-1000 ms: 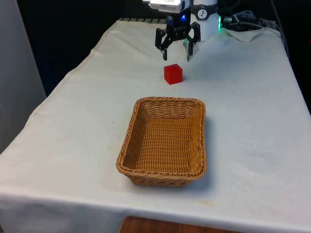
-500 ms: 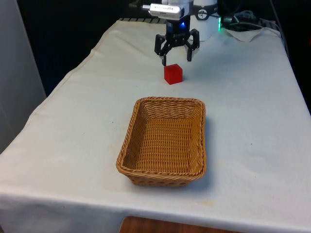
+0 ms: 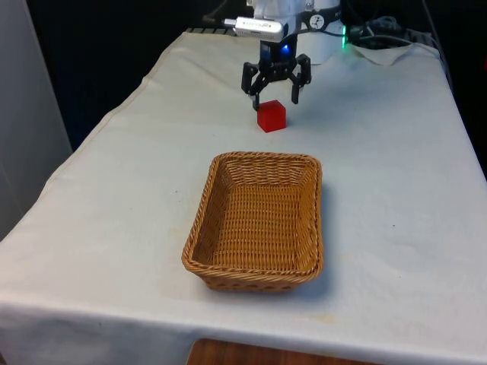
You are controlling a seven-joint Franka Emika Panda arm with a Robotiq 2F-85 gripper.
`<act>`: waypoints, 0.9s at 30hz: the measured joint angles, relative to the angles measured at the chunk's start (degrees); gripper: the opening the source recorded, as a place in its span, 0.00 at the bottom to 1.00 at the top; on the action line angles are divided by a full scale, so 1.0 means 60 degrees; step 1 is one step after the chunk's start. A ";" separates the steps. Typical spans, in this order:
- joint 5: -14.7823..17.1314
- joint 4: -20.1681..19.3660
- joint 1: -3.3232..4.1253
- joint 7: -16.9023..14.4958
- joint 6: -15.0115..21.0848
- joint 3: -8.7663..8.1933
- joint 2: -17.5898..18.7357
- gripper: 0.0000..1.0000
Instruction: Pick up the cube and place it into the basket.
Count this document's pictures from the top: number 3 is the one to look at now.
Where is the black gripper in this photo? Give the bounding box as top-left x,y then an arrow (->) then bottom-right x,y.
240,34 -> 313,112

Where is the red cube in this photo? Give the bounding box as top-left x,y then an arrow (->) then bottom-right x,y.
256,100 -> 287,134

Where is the brown wicker basket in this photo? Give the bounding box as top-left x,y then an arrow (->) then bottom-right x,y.
181,151 -> 325,294

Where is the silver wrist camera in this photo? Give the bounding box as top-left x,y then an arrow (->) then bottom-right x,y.
222,16 -> 288,41

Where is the black cable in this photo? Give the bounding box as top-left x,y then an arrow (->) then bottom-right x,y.
349,17 -> 415,49

